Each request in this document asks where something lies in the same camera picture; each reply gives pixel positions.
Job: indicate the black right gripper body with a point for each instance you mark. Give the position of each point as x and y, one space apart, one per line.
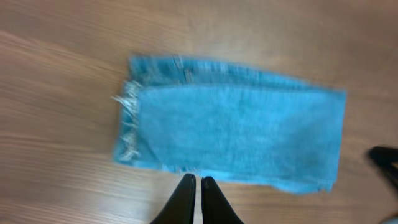
385 158

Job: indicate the light blue denim jeans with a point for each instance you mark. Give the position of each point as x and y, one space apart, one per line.
234 123

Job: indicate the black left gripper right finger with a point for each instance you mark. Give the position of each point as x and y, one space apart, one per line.
214 205

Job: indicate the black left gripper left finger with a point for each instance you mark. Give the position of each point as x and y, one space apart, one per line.
179 208

